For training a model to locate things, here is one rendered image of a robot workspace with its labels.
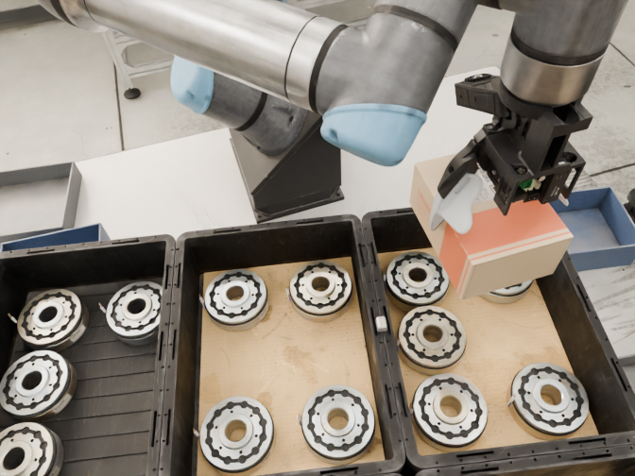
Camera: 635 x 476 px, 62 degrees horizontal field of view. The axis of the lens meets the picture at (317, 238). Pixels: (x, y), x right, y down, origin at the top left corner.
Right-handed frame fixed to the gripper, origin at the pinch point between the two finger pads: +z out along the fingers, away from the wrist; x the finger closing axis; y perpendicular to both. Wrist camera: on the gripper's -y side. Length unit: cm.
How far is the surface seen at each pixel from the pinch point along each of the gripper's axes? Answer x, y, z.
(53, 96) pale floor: -102, -206, 112
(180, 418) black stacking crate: -42.9, 6.0, 20.7
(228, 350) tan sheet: -35.6, -5.1, 27.3
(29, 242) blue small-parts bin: -71, -45, 35
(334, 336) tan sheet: -18.8, -2.4, 27.4
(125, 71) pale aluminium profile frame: -63, -193, 97
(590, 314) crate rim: 14.7, 9.9, 17.3
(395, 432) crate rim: -16.7, 16.9, 17.2
